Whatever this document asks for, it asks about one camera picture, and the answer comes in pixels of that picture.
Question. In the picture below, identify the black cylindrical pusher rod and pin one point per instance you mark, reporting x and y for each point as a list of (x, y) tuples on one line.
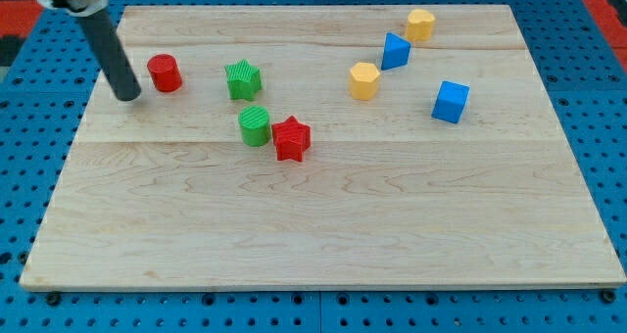
[(101, 35)]

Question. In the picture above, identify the blue cube block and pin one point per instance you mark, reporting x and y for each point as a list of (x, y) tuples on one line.
[(450, 101)]

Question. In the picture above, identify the red star block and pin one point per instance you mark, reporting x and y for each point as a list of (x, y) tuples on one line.
[(291, 139)]

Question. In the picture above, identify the yellow hexagon block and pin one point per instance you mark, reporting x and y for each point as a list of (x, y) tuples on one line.
[(364, 81)]

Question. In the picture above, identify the wooden board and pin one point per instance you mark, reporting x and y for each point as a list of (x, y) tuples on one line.
[(162, 194)]

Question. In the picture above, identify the blue triangle block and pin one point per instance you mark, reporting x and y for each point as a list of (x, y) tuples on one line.
[(396, 52)]

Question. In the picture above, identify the green cylinder block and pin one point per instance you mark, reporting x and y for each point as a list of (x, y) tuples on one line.
[(254, 125)]

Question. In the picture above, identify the red cylinder block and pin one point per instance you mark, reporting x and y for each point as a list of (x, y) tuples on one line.
[(164, 72)]

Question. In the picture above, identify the green star block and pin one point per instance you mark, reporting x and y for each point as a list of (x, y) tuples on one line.
[(243, 80)]

